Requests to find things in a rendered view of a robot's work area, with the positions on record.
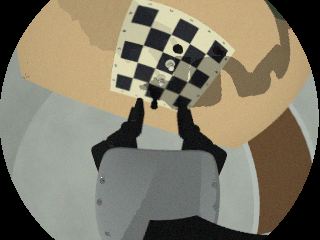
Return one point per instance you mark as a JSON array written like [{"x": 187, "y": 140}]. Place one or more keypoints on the black and cream chessboard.
[{"x": 148, "y": 34}]

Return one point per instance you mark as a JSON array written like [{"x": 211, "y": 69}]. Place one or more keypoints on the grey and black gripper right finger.
[{"x": 195, "y": 139}]

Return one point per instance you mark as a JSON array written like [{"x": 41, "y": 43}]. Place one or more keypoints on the white pawn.
[
  {"x": 170, "y": 64},
  {"x": 161, "y": 78}
]

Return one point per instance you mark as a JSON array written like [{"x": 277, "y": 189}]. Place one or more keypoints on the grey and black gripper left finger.
[{"x": 126, "y": 135}]

